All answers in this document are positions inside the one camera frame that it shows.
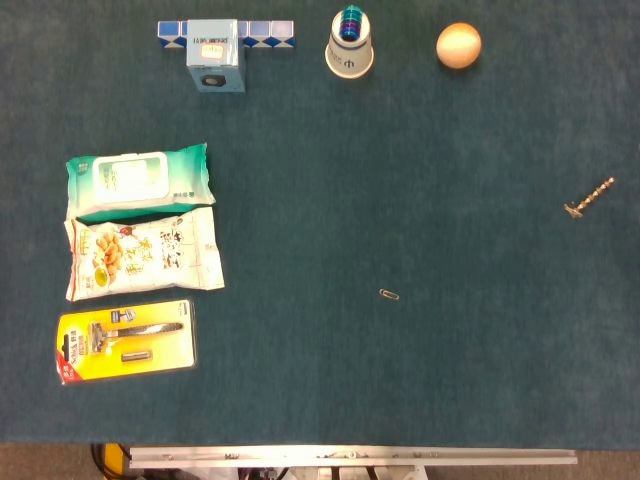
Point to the teal tablecloth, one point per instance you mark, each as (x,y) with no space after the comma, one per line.
(300,200)

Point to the white peanut snack bag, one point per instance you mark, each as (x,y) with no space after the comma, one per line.
(140,255)

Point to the white paper cup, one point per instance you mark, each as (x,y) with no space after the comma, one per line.
(350,57)

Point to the green wet wipes pack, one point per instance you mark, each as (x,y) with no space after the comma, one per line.
(130,180)

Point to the blue white snake puzzle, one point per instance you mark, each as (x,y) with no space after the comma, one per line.
(270,35)

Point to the light blue speaker box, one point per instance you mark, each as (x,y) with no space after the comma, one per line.
(215,55)

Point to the stack of blue discs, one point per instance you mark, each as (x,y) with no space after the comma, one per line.
(350,25)

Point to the yellow razor blister pack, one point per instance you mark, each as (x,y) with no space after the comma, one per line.
(125,345)

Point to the wooden ball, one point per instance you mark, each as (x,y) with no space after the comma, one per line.
(458,45)

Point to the yellow object under table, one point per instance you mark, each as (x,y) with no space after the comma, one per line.
(115,457)

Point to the aluminium rail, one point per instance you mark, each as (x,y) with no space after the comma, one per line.
(350,456)

